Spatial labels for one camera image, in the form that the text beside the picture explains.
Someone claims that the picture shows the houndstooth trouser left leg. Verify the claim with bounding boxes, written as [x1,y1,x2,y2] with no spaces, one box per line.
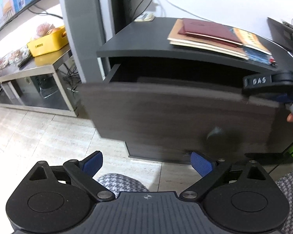
[97,173,149,198]

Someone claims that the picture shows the tan kraft notebook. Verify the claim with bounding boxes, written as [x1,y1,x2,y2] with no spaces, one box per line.
[167,19,249,60]

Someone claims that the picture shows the yellow plastic basket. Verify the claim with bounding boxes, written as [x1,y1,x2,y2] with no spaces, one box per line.
[27,25,69,57]

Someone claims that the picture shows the cables on side desk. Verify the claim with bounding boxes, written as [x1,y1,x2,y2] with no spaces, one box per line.
[281,18,293,30]

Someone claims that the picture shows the dark side desk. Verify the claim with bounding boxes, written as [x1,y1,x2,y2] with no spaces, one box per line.
[267,18,293,52]

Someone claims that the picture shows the dark red booklet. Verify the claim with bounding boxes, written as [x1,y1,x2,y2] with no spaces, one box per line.
[178,19,242,46]

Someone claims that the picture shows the orange yellow booklet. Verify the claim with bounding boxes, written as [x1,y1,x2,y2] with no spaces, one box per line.
[232,27,272,56]

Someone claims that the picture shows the dark wooden drawer cabinet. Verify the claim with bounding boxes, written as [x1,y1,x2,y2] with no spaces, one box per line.
[79,18,293,164]

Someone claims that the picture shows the white tissue pack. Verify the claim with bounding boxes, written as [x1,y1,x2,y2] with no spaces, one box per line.
[134,12,155,22]

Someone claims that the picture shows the grey wall pillar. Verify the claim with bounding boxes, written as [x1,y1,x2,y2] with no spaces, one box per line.
[59,0,113,83]

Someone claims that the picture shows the drawer dark wood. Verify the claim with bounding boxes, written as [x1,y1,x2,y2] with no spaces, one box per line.
[77,63,288,155]

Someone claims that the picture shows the blue plastic pouch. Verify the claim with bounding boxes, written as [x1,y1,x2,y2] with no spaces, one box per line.
[243,47,271,65]

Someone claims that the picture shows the glass tv stand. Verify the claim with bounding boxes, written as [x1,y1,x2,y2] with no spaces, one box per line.
[0,45,81,117]

